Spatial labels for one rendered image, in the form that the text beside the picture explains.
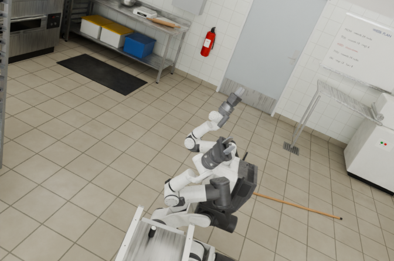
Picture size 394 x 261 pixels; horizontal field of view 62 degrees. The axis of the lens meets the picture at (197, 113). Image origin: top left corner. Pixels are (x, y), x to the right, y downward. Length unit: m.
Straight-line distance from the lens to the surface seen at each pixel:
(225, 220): 2.20
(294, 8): 5.47
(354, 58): 5.56
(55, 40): 5.57
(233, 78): 5.79
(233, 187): 1.95
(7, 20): 2.49
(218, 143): 1.56
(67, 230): 2.86
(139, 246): 1.76
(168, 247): 1.79
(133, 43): 5.57
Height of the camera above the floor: 2.19
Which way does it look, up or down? 27 degrees down
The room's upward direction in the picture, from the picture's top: 20 degrees clockwise
